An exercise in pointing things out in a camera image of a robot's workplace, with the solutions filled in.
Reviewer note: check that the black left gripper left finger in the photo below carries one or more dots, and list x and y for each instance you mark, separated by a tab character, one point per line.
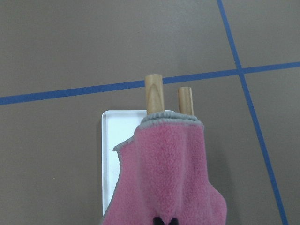
158	221

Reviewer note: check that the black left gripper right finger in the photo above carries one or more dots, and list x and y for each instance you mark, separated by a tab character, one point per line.
174	221

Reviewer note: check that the pink fleece cloth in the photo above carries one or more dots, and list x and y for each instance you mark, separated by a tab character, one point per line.
163	173

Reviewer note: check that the white rectangular tray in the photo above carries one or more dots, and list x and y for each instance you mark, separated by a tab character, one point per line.
116	126

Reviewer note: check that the left wooden rack rod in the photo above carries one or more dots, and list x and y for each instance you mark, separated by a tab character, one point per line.
154	94

